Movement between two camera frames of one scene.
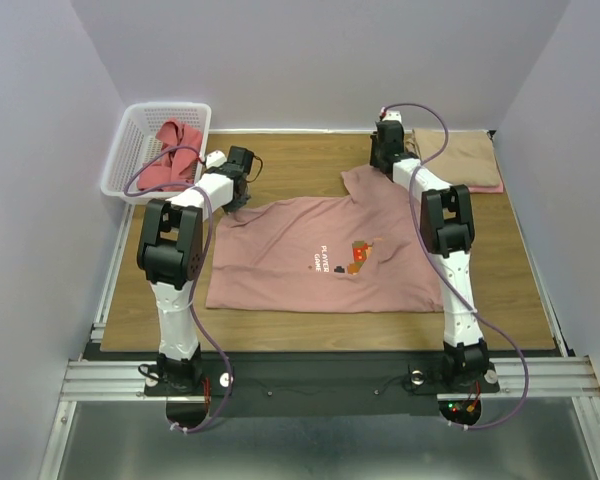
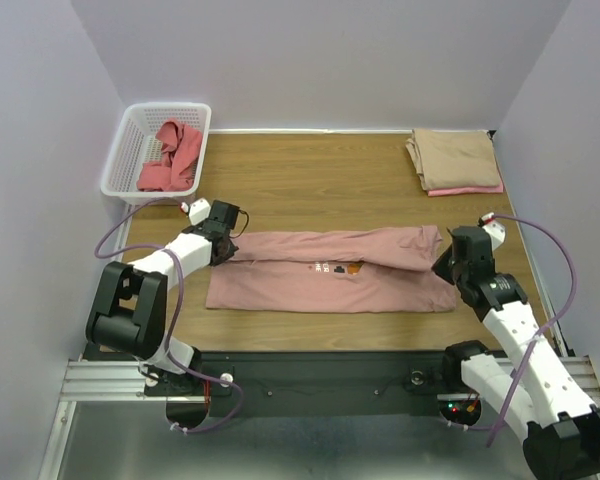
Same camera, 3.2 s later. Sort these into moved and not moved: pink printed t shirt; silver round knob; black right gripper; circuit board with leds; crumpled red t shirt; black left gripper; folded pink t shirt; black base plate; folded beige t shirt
Moved: black left gripper; pink printed t shirt; black right gripper
Not moved: folded pink t shirt; silver round knob; crumpled red t shirt; circuit board with leds; folded beige t shirt; black base plate
